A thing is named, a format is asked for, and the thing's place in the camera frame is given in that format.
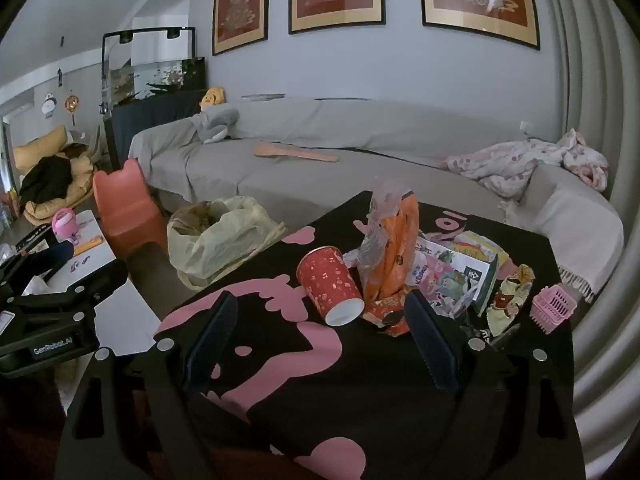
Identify peach long-handled paddle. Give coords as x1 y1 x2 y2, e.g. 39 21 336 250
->
253 145 340 163

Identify grey plush toy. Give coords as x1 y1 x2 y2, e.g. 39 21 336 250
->
192 106 240 145

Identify white low table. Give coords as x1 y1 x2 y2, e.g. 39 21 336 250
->
20 210 156 361

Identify wide red gold framed picture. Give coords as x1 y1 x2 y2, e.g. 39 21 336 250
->
417 0 542 51

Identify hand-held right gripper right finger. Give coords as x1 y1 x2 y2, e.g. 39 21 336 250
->
400 289 586 480

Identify black printed box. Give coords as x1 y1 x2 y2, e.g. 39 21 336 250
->
15 232 52 257

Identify pink toy bucket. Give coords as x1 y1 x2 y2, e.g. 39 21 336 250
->
52 207 78 241

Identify orange snack wrapper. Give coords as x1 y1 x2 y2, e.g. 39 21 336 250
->
361 192 420 336

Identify yellow floor cushions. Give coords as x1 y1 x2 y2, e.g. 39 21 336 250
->
12 125 98 226

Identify white green snack packet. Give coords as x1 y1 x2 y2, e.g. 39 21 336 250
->
450 230 506 311

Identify grey curtain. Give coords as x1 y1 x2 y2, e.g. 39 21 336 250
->
540 0 640 461

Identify narrow red gold framed picture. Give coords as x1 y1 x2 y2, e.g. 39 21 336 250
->
212 0 271 56

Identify pink floral blanket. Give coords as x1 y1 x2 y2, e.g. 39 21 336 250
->
440 129 611 198

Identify white fringed throw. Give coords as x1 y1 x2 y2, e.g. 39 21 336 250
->
500 165 626 303

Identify black pink printed tablecloth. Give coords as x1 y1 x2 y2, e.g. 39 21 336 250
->
152 190 586 480

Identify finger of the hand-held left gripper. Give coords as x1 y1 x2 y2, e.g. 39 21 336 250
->
0 240 76 296
10 259 130 331

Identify clear plastic wrapper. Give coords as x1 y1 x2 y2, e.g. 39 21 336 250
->
357 177 416 266

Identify glass fish tank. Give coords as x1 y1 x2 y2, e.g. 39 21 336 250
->
102 26 210 171

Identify orange child chair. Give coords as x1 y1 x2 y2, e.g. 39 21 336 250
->
92 159 168 256

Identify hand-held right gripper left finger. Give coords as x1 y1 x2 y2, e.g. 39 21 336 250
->
54 291 281 480

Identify pink cartoon snack packet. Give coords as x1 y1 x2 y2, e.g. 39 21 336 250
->
412 240 481 318

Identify small pink plastic basket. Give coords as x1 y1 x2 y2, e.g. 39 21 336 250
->
530 285 578 335

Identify grey covered sofa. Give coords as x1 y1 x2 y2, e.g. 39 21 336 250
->
129 96 626 306

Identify yellow plush toy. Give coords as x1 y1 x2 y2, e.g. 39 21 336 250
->
200 87 226 111

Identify black clothing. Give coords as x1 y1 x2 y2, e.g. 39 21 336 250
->
19 156 73 206

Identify red paper cup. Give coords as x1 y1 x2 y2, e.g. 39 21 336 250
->
296 246 365 327

